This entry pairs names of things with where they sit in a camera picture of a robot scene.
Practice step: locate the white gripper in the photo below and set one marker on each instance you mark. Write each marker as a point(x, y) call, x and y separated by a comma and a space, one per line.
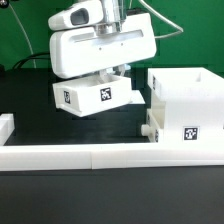
point(80, 51)

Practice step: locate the white drawer box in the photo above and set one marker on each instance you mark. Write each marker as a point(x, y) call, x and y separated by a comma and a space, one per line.
point(87, 95)
point(152, 128)

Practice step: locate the white drawer cabinet frame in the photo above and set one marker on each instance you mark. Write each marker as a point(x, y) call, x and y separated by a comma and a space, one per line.
point(188, 103)

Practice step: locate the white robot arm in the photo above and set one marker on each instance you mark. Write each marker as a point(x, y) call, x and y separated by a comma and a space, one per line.
point(114, 16)

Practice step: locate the paper sheet with markers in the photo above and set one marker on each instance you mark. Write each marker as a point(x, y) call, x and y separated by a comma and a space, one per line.
point(136, 97)

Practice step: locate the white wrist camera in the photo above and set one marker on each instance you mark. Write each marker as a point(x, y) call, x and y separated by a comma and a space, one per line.
point(81, 14)

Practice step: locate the white fence left rail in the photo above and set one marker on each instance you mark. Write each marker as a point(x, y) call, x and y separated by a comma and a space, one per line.
point(6, 127)

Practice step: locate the white fence rail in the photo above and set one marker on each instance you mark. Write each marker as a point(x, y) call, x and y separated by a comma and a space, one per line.
point(108, 156)
point(6, 127)

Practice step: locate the white fence front rail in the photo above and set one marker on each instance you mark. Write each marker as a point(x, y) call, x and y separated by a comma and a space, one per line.
point(108, 156)

